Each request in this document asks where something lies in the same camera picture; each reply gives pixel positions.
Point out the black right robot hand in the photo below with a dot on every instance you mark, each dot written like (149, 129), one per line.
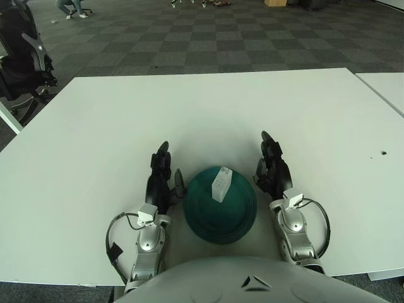
(277, 180)

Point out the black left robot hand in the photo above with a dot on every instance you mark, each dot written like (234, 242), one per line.
(158, 189)

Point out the white charger block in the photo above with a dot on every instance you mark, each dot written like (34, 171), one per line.
(221, 186)

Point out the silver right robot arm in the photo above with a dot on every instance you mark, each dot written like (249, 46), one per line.
(293, 227)

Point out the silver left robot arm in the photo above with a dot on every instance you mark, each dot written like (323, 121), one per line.
(148, 240)

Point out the dark green round plate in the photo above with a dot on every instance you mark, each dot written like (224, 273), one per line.
(221, 224)

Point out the grey robot torso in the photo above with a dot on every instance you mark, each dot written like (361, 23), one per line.
(252, 284)

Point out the table underframe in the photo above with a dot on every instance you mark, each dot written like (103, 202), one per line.
(385, 275)

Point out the brown cardboard box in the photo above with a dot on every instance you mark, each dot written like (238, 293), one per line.
(275, 2)

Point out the black grey office chair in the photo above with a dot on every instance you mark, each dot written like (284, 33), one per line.
(15, 63)

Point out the black swivel chair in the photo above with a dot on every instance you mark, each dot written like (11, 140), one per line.
(86, 9)

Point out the seated person in jeans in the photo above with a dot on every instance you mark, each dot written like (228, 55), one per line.
(63, 3)

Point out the white flat panel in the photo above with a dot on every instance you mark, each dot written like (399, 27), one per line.
(391, 2)

